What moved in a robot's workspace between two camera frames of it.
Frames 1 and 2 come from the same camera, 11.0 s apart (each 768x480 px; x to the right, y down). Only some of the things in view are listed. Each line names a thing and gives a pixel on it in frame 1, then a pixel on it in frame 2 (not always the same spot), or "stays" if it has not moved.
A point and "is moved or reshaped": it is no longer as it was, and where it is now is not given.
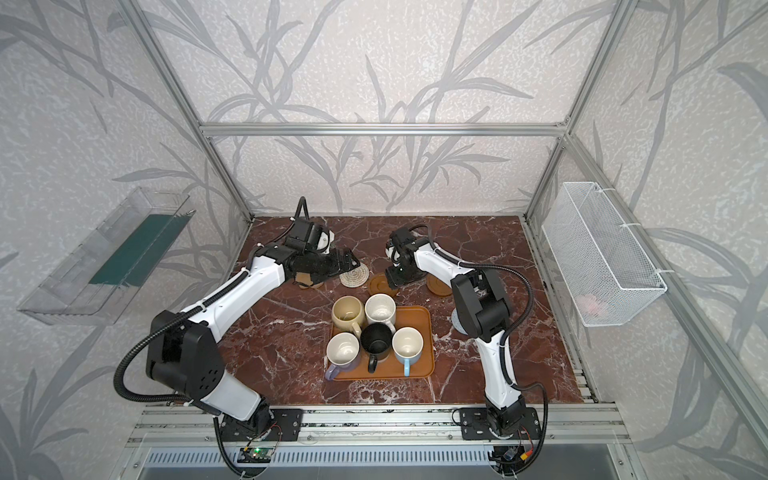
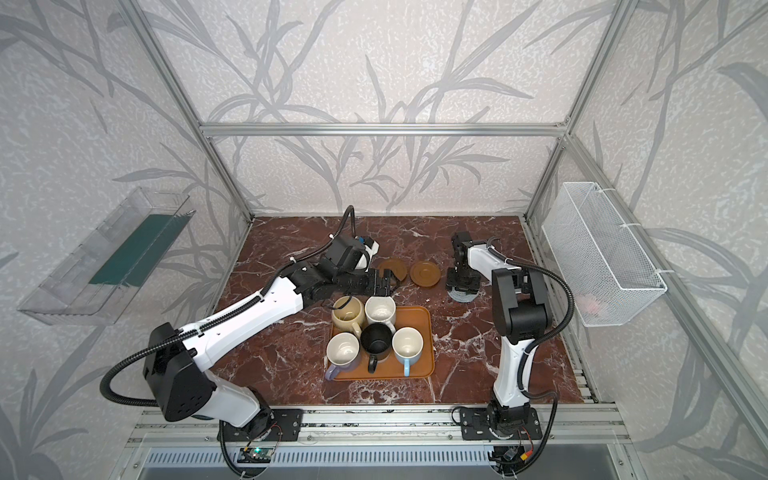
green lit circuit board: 255,455 stays
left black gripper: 335,262 to 373,282
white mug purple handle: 343,352 stays
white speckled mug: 381,308 stays
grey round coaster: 456,322 is moved or reshaped
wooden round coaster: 379,284 is moved or reshaped
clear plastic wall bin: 100,275 stays
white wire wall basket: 604,269 stays
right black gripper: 399,274 to 462,276
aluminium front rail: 178,426 stays
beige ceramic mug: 347,313 stays
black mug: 376,339 stays
